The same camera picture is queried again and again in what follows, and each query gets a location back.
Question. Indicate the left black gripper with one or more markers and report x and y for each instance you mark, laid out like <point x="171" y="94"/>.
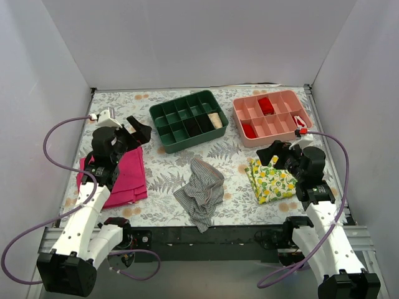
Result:
<point x="128" y="137"/>

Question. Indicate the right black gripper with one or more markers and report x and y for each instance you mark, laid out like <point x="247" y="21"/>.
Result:
<point x="281" y="156"/>

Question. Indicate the grey striped boxer underwear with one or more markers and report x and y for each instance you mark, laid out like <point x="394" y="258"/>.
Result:
<point x="201" y="195"/>

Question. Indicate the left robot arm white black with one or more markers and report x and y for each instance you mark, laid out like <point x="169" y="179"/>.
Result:
<point x="70" y="267"/>

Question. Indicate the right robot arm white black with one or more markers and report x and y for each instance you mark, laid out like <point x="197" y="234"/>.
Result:
<point x="319" y="235"/>

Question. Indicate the lemon print folded cloth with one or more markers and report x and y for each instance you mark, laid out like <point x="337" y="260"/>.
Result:
<point x="269" y="184"/>

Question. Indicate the red rolled cloth lower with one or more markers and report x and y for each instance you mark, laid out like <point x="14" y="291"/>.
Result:
<point x="249" y="131"/>

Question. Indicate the pink divided organizer tray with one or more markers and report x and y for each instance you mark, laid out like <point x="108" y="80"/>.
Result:
<point x="279" y="126"/>

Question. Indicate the green divided organizer tray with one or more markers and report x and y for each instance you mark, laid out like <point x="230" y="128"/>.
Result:
<point x="168" y="120"/>

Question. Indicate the red white rolled cloth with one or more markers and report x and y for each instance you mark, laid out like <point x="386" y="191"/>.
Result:
<point x="299" y="121"/>

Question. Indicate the red rolled cloth upper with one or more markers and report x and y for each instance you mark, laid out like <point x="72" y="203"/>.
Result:
<point x="266" y="106"/>

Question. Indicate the black rolled cloth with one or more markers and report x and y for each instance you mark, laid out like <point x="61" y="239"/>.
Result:
<point x="204" y="123"/>
<point x="192" y="127"/>

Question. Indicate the pink folded cloth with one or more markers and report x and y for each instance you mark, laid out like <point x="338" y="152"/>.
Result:
<point x="130" y="185"/>

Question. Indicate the beige rolled sock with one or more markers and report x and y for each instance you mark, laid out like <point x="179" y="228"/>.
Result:
<point x="215" y="120"/>

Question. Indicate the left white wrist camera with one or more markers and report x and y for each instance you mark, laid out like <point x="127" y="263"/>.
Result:
<point x="106" y="118"/>

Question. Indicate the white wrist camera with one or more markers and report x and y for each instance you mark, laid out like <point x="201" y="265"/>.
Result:
<point x="106" y="118"/>
<point x="303" y="139"/>

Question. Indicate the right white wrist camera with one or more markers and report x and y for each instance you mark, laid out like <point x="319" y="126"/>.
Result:
<point x="303" y="139"/>

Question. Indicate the black metal base rail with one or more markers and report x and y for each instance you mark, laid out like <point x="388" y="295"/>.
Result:
<point x="264" y="243"/>

